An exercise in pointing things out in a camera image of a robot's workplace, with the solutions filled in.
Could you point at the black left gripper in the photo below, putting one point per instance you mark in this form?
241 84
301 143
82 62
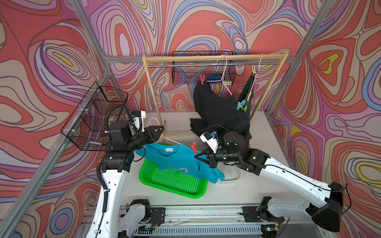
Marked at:
150 135

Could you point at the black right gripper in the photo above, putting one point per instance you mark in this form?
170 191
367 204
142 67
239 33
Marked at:
211 161

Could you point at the red plastic clothespin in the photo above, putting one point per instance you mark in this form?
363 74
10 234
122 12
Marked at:
194 148

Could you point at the teal t-shirt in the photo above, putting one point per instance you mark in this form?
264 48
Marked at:
180 158

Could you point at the light blue plastic clothespin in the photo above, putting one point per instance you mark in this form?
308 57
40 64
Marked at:
241 104

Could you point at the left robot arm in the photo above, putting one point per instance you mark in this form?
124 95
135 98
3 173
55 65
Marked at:
126 135

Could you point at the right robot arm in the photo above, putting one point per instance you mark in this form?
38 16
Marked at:
320 202

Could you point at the pink hanger of black shirt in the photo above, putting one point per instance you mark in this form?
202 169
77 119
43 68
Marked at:
223 75

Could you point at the pink hanger of green shirt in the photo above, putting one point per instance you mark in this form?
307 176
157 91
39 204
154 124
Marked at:
255 74

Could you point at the white plastic tray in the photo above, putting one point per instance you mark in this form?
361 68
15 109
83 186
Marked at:
232 174

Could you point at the green plastic basket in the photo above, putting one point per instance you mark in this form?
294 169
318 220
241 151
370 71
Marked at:
172 181

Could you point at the black t-shirt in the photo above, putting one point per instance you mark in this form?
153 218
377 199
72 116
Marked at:
218 114

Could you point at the metal hanging rod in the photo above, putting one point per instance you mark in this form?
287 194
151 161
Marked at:
210 64

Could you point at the dark green t-shirt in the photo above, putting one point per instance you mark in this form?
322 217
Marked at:
244 94

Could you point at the blue item in basket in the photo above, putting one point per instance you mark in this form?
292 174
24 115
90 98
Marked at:
213 78

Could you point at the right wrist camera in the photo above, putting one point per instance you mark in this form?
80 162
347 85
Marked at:
210 137

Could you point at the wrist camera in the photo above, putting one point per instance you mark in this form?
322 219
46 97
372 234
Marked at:
210 137
138 117

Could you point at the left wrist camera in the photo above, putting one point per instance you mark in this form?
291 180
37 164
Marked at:
138 117

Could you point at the black wire basket left wall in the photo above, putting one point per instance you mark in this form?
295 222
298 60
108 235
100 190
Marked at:
85 127

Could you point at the black wire basket wall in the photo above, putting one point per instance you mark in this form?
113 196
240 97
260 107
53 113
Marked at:
190 75
85 127

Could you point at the black wire basket back wall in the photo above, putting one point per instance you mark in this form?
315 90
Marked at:
190 75

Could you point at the wooden clothes rack frame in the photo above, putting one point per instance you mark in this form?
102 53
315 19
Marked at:
267 75

